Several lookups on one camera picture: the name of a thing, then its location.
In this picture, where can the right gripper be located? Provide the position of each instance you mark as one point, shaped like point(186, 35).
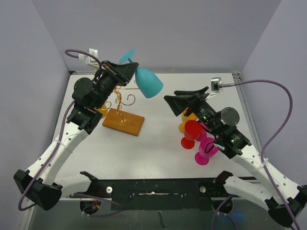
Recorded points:
point(193, 99)

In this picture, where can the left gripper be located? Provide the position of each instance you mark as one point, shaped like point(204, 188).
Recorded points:
point(113, 70)

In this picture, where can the blue wine glass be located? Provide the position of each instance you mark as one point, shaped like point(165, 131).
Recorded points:
point(148, 83)

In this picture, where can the yellow wine glass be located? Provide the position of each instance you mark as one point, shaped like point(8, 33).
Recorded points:
point(103, 110)

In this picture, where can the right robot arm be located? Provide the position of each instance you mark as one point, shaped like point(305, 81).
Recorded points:
point(282, 198)

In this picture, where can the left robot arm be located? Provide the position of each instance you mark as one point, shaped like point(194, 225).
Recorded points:
point(37, 182)

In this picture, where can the orange wine glass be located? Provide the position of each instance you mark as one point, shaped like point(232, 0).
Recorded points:
point(184, 120)

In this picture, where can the red wine glass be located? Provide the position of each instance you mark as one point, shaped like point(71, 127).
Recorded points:
point(191, 130)

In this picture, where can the pink wine glass rear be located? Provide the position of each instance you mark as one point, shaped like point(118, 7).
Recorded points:
point(202, 135)

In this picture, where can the pink wine glass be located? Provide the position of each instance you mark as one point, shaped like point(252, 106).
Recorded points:
point(207, 149)
point(202, 135)

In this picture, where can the pink wine glass front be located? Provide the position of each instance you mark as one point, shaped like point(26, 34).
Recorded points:
point(207, 149)

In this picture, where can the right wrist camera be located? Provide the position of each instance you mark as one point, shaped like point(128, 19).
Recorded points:
point(216, 86)

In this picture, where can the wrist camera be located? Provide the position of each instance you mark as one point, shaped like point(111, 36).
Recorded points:
point(216, 86)
point(90, 57)

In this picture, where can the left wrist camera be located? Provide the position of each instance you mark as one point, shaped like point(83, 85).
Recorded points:
point(90, 57)

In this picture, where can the gold wire glass rack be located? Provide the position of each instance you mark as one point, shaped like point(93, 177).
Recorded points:
point(122, 121)

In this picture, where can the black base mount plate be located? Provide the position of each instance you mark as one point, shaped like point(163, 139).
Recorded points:
point(157, 194)

